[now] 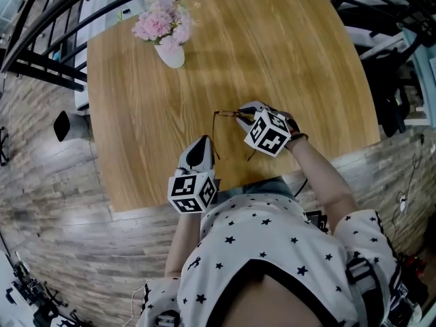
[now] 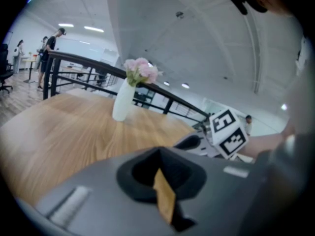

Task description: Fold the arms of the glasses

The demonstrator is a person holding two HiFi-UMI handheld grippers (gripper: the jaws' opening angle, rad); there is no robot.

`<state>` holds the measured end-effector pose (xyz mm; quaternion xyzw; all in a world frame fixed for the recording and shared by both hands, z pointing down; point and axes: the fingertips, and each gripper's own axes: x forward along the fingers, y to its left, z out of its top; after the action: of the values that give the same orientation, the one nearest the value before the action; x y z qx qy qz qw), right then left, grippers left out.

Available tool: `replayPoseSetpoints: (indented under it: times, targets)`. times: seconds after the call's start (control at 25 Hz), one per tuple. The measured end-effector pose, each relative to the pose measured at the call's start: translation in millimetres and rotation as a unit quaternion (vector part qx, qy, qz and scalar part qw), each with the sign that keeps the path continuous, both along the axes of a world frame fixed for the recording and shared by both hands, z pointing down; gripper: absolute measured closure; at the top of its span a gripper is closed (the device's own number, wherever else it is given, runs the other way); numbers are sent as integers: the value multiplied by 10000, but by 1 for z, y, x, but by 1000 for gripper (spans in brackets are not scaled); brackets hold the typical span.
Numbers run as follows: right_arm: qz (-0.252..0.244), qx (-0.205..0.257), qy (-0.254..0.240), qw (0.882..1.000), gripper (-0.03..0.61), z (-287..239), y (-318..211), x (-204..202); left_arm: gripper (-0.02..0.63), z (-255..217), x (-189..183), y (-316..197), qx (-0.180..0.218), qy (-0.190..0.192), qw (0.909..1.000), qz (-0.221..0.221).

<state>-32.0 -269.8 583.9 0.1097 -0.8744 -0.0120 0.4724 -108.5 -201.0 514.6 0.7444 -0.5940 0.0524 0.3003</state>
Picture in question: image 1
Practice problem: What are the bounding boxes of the brown-framed eyeglasses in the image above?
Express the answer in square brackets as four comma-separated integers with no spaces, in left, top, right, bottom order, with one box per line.
[213,109,258,162]

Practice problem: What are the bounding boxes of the black metal railing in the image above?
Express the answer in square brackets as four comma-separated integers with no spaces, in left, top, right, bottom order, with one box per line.
[0,0,436,93]

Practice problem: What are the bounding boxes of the grey denim shorts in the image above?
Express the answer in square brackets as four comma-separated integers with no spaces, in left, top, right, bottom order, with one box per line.
[217,177,297,204]

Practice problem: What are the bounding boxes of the person's left forearm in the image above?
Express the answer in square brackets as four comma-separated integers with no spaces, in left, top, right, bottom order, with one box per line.
[164,211,202,279]

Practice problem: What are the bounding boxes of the person's right hand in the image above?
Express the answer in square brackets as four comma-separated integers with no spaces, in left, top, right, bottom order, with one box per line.
[285,111,302,136]

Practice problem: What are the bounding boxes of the black tripod equipment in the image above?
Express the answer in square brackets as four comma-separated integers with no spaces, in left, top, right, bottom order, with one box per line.
[5,253,91,327]

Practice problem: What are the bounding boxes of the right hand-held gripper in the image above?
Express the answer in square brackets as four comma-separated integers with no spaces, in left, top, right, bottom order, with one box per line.
[236,101,293,158]

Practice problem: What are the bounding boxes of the person's right forearm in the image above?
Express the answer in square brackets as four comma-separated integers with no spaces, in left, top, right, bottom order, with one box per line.
[289,136,360,233]

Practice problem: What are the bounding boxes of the grey bin with black lid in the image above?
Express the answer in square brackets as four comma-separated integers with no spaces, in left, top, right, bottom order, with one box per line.
[53,110,91,142]

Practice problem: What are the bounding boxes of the black office chair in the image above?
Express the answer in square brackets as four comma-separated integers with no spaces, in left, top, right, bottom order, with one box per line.
[0,126,10,167]

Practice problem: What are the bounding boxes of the white ceramic vase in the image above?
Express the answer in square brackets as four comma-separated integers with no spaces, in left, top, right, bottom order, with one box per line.
[153,42,186,69]

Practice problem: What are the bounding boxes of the white floor cable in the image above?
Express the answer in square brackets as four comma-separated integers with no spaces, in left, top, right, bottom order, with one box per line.
[121,279,154,327]

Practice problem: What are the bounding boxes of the light blue desk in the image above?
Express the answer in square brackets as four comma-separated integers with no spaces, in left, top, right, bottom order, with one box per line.
[401,29,436,127]

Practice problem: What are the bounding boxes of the pink flower bouquet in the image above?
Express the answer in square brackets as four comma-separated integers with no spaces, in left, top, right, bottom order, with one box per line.
[131,0,200,52]

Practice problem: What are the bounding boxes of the black waist pack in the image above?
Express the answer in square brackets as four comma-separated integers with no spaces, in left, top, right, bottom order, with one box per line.
[305,210,330,233]

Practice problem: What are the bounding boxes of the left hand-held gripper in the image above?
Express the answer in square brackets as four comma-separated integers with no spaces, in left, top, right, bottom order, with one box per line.
[167,135,221,215]

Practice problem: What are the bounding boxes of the white star-print shirt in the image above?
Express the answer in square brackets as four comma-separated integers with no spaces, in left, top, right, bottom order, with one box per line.
[136,194,409,327]

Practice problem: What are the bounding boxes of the black chair with dark clothes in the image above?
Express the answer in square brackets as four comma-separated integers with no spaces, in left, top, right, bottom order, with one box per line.
[374,46,415,139]

